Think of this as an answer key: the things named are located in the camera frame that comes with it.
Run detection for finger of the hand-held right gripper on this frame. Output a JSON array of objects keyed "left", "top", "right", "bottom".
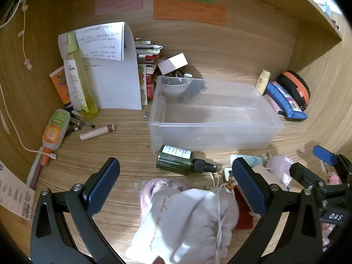
[
  {"left": 289, "top": 163, "right": 347, "bottom": 198},
  {"left": 313, "top": 145, "right": 352, "bottom": 183}
]

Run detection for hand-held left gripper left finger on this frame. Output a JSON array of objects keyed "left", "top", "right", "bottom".
[{"left": 30, "top": 157, "right": 130, "bottom": 264}]

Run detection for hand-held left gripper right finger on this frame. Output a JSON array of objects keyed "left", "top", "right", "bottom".
[{"left": 228, "top": 157, "right": 323, "bottom": 264}]

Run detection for light blue tube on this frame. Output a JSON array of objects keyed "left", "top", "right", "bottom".
[{"left": 230, "top": 154, "right": 263, "bottom": 168}]

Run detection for pink powder puff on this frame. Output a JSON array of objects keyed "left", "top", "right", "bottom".
[{"left": 266, "top": 155, "right": 293, "bottom": 190}]

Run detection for red cloth pouch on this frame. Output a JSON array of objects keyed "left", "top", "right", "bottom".
[{"left": 234, "top": 190, "right": 255, "bottom": 230}]

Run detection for pink knitted cord bag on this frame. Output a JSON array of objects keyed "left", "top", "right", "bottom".
[{"left": 140, "top": 178, "right": 187, "bottom": 223}]

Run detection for clear plastic storage box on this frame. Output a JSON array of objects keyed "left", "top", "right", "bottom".
[{"left": 148, "top": 75, "right": 285, "bottom": 154}]

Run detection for white drawstring pouch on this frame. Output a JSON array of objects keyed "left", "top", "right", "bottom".
[{"left": 126, "top": 188, "right": 239, "bottom": 264}]

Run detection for dark green spray bottle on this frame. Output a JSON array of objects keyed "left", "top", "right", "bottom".
[{"left": 156, "top": 144, "right": 218, "bottom": 176}]

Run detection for pink plush item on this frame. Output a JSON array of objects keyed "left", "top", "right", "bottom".
[{"left": 326, "top": 172, "right": 341, "bottom": 185}]

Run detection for blue zip pouch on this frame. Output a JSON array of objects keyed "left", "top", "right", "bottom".
[{"left": 265, "top": 81, "right": 308, "bottom": 121}]

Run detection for pink lip balm stick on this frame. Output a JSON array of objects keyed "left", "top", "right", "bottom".
[{"left": 80, "top": 124, "right": 115, "bottom": 141}]

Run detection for red and white pen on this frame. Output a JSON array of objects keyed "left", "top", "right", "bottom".
[{"left": 26, "top": 152, "right": 50, "bottom": 190}]

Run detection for black makeup tools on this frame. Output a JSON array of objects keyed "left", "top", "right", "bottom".
[{"left": 66, "top": 110, "right": 95, "bottom": 136}]

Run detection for clear bottle with orange label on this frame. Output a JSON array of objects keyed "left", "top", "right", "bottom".
[{"left": 41, "top": 109, "right": 71, "bottom": 154}]

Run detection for black and orange round case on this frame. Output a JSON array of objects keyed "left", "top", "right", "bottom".
[{"left": 276, "top": 70, "right": 311, "bottom": 110}]

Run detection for white printed receipt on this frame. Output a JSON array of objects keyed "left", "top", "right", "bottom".
[{"left": 0, "top": 159, "right": 36, "bottom": 220}]

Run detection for small cream tube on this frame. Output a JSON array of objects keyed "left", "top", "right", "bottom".
[{"left": 256, "top": 69, "right": 271, "bottom": 94}]

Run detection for tall yellow-green spray bottle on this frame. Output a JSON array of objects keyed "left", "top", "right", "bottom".
[{"left": 64, "top": 31, "right": 99, "bottom": 115}]

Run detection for white folded paper sheet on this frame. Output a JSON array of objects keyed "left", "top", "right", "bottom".
[{"left": 58, "top": 21, "right": 143, "bottom": 110}]

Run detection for orange printed tube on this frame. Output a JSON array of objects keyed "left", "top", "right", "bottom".
[{"left": 49, "top": 65, "right": 72, "bottom": 110}]

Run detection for fruit print sticker pack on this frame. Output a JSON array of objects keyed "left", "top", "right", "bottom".
[{"left": 137, "top": 64, "right": 154, "bottom": 105}]

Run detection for white bowl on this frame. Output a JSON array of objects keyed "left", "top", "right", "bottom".
[{"left": 159, "top": 75, "right": 193, "bottom": 97}]

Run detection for stack of paper packets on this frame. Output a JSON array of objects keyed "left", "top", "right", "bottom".
[{"left": 134, "top": 37, "right": 163, "bottom": 66}]

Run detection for small white cardboard box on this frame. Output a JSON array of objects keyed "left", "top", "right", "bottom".
[{"left": 157, "top": 53, "right": 188, "bottom": 75}]

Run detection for orange paper note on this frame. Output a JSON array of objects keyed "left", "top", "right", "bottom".
[{"left": 153, "top": 0, "right": 227, "bottom": 27}]

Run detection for pink paper note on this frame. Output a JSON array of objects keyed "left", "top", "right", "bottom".
[{"left": 95, "top": 0, "right": 144, "bottom": 15}]

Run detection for white cable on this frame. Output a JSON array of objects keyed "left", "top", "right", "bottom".
[{"left": 0, "top": 84, "right": 57, "bottom": 160}]

